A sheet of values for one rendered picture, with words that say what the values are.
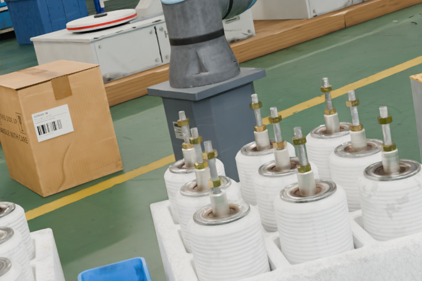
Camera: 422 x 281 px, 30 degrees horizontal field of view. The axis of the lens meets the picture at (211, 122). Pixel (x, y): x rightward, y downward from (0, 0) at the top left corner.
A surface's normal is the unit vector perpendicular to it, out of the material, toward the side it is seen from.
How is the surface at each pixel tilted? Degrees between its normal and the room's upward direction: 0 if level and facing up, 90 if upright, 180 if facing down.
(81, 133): 90
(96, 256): 0
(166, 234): 0
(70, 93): 90
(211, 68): 72
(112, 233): 0
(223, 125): 90
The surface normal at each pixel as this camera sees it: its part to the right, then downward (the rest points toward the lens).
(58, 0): 0.66, 0.10
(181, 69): -0.64, 0.01
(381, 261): 0.18, 0.22
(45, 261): -0.19, -0.95
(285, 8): -0.79, 0.29
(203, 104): -0.14, 0.28
